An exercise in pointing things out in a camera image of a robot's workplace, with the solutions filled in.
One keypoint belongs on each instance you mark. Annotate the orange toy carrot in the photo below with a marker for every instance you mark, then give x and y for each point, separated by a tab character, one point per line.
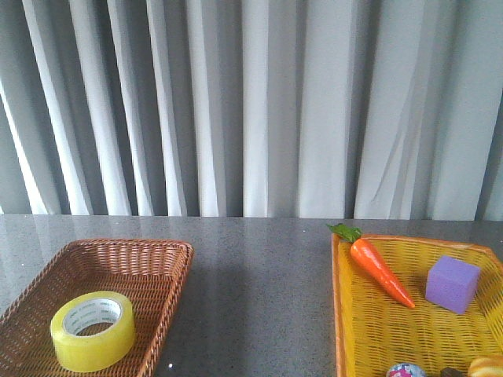
367	257

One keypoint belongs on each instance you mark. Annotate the yellow packing tape roll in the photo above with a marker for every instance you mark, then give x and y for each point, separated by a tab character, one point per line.
93	331

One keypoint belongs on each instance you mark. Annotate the yellow toy bread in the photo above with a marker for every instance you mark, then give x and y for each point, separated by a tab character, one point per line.
486	366

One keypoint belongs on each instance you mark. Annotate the brown wicker basket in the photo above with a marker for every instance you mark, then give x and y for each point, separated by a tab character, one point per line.
151	273

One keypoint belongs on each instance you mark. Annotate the grey pleated curtain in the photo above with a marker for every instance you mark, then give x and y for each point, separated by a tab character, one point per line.
306	109

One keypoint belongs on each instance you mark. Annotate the purple foam cube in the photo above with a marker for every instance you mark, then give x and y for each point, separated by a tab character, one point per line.
452	284

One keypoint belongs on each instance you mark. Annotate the brown toy animal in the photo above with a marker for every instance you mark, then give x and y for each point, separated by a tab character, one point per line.
452	372

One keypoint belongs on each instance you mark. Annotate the yellow woven plastic basket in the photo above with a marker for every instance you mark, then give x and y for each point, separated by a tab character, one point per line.
374	332

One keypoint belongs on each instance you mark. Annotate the small labelled jar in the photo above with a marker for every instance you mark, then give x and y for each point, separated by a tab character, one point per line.
405	369

